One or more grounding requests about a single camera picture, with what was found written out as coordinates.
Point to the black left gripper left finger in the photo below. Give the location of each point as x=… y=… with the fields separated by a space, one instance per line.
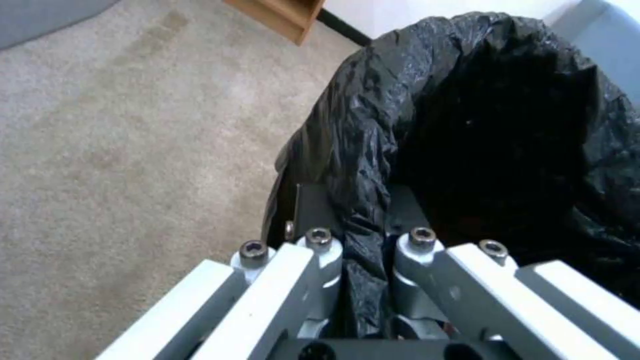
x=280 y=285

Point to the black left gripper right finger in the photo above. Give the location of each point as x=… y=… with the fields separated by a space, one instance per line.
x=480 y=285

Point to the trash bin with black bag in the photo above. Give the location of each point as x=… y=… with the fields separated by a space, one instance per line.
x=480 y=131

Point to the black furniture leg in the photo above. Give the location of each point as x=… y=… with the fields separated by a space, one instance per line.
x=345 y=27

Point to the light wooden furniture panel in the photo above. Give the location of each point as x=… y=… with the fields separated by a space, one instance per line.
x=280 y=15

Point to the pale blue furniture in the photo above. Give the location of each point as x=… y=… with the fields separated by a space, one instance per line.
x=622 y=22

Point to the grey round rug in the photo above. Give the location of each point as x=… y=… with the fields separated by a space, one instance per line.
x=45 y=18

